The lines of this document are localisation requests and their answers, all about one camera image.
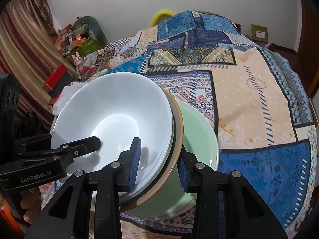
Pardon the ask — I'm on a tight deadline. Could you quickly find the pink rabbit toy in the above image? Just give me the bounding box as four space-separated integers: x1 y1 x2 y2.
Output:
72 52 84 74

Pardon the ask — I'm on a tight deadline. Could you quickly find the white folded cloth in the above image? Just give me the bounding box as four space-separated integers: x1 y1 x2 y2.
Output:
52 82 87 116

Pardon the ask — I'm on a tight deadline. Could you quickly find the red and navy box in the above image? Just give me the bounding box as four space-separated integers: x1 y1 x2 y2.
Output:
42 64 72 97

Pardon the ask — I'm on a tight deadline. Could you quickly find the striped brown curtain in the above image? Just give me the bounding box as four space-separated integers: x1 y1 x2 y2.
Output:
1 0 77 128

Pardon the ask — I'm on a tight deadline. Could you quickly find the patchwork patterned tablecloth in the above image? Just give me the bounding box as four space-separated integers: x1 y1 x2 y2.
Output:
81 11 318 238

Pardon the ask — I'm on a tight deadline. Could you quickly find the mint green plate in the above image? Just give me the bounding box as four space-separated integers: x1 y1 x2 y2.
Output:
125 101 219 221

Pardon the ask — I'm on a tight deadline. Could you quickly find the cardboard box with label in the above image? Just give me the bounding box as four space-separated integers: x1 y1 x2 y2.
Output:
251 24 268 42

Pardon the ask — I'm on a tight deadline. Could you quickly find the white ceramic bowl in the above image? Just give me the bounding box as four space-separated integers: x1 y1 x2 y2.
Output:
51 72 174 202

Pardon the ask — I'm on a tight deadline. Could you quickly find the person's left hand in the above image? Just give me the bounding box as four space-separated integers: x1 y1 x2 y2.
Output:
21 187 41 224

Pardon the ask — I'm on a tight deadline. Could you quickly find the green storage box clutter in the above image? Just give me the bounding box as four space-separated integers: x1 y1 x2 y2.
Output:
54 25 105 58

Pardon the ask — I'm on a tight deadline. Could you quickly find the green ceramic bowl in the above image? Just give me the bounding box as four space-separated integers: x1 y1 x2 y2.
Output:
119 88 184 213

